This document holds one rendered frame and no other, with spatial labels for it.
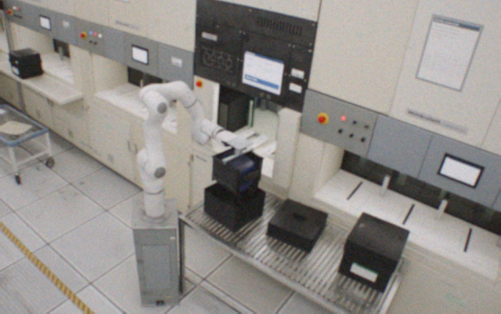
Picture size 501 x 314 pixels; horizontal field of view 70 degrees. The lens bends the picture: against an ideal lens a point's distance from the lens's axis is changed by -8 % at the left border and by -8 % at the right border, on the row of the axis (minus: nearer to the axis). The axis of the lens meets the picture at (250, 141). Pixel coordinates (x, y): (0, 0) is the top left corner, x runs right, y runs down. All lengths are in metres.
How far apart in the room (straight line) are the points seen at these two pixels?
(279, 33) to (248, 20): 0.23
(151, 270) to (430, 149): 1.84
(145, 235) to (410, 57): 1.78
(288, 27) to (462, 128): 1.07
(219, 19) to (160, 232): 1.38
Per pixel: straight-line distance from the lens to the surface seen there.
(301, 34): 2.22
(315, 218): 2.38
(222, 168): 2.22
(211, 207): 2.40
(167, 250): 2.52
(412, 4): 1.99
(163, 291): 2.82
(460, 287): 2.54
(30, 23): 4.71
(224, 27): 2.52
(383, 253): 2.06
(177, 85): 2.09
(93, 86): 3.94
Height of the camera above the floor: 2.36
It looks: 29 degrees down
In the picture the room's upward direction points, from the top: 6 degrees clockwise
